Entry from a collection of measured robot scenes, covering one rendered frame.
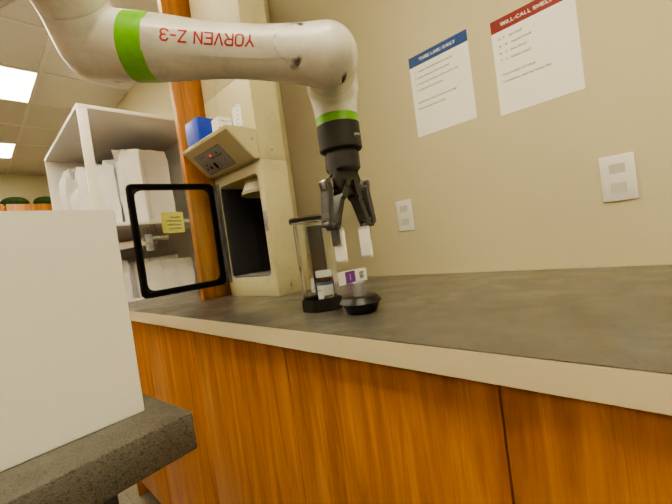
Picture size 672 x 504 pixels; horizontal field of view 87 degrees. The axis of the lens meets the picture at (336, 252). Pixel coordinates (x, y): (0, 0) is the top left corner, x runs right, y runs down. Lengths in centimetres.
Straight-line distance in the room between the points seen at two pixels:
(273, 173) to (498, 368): 100
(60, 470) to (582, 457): 52
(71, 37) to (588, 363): 87
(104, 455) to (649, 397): 50
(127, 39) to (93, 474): 64
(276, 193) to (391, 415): 86
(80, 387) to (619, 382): 53
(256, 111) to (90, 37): 63
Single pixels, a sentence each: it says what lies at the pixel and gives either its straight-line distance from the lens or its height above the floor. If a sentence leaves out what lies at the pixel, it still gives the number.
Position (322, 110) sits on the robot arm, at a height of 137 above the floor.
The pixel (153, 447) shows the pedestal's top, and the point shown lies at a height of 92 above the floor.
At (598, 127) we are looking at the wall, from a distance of 118.
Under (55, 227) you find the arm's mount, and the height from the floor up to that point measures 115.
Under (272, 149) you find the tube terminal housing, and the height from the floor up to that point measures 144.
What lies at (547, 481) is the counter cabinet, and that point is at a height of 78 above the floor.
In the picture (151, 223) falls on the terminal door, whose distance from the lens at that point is 142.
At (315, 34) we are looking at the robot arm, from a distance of 68.
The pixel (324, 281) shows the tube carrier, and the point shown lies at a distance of 83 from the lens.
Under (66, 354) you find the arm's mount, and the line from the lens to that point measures 45.
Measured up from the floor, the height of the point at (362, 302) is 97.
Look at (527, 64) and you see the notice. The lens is 126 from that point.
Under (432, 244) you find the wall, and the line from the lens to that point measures 132.
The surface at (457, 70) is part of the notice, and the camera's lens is 134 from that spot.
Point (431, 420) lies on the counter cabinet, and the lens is 61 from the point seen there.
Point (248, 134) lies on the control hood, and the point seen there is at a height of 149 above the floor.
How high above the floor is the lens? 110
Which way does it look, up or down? 2 degrees down
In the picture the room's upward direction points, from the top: 8 degrees counter-clockwise
